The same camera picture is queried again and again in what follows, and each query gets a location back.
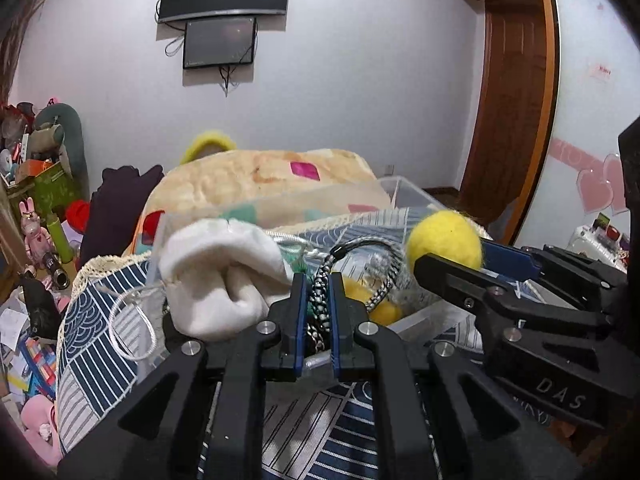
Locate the black white braided cord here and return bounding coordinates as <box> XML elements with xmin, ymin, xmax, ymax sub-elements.
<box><xmin>305</xmin><ymin>237</ymin><xmax>405</xmax><ymax>356</ymax></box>

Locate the white drawstring pouch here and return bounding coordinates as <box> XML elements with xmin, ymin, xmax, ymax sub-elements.
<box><xmin>107</xmin><ymin>216</ymin><xmax>296</xmax><ymax>364</ymax></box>

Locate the yellow felt ball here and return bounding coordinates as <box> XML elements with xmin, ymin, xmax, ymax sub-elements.
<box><xmin>406</xmin><ymin>210</ymin><xmax>483</xmax><ymax>271</ymax></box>

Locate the clear plastic storage box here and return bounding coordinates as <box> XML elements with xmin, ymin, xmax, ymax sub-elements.
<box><xmin>148</xmin><ymin>177</ymin><xmax>482</xmax><ymax>352</ymax></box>

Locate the beige fleece blanket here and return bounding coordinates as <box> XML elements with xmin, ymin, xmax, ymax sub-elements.
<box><xmin>124</xmin><ymin>148</ymin><xmax>390</xmax><ymax>256</ymax></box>

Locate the brown wooden door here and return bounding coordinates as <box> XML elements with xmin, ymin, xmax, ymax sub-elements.
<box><xmin>461</xmin><ymin>0</ymin><xmax>547</xmax><ymax>224</ymax></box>

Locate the blue white patterned bedspread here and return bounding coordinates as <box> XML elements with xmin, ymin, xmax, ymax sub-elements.
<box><xmin>56</xmin><ymin>207</ymin><xmax>483</xmax><ymax>479</ymax></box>

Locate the yellow plush headband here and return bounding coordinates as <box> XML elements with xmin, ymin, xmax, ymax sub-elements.
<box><xmin>180</xmin><ymin>130</ymin><xmax>236</xmax><ymax>165</ymax></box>

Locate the dark purple garment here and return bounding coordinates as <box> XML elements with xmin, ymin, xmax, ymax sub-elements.
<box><xmin>79</xmin><ymin>165</ymin><xmax>164</xmax><ymax>268</ymax></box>

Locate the green bottle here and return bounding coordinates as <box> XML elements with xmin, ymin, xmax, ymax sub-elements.
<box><xmin>47</xmin><ymin>212</ymin><xmax>74</xmax><ymax>263</ymax></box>

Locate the red plush item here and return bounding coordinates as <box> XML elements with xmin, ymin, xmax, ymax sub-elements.
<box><xmin>65</xmin><ymin>200</ymin><xmax>90</xmax><ymax>234</ymax></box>

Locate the white wardrobe sliding door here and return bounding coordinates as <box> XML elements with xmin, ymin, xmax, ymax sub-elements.
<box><xmin>516</xmin><ymin>0</ymin><xmax>639</xmax><ymax>247</ymax></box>

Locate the colourful block puzzle box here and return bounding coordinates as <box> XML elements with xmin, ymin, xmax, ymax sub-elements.
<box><xmin>17</xmin><ymin>337</ymin><xmax>58</xmax><ymax>401</ymax></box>

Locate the pink bunny plush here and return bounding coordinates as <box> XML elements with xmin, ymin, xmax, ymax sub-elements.
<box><xmin>20</xmin><ymin>197</ymin><xmax>55</xmax><ymax>269</ymax></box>

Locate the green cardboard box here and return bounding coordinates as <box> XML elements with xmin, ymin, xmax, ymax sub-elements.
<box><xmin>6</xmin><ymin>164</ymin><xmax>82</xmax><ymax>221</ymax></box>

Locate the pink plush toy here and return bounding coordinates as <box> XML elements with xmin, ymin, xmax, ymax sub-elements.
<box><xmin>21</xmin><ymin>394</ymin><xmax>63</xmax><ymax>468</ymax></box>

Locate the grey green neck pillow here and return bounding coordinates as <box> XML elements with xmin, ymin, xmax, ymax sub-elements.
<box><xmin>35</xmin><ymin>103</ymin><xmax>89</xmax><ymax>200</ymax></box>

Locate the black camera lens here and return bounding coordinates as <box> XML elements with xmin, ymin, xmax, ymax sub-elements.
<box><xmin>42</xmin><ymin>252</ymin><xmax>70</xmax><ymax>289</ymax></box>

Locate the small wall monitor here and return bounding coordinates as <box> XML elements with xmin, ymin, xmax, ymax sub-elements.
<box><xmin>182</xmin><ymin>16</ymin><xmax>257</xmax><ymax>70</ymax></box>

